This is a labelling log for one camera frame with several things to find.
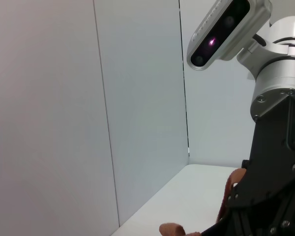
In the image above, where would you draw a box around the black bag with brown straps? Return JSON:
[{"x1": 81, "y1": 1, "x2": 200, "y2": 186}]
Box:
[{"x1": 159, "y1": 168, "x2": 248, "y2": 236}]

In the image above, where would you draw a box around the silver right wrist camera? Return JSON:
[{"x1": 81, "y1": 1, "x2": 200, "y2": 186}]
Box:
[{"x1": 186, "y1": 0, "x2": 272, "y2": 71}]

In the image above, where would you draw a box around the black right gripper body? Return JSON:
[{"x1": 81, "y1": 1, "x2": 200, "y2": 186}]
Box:
[{"x1": 226, "y1": 93, "x2": 295, "y2": 217}]

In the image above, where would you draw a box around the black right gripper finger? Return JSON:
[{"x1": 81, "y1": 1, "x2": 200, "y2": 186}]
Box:
[
  {"x1": 265, "y1": 212, "x2": 295, "y2": 236},
  {"x1": 230, "y1": 208, "x2": 261, "y2": 236}
]

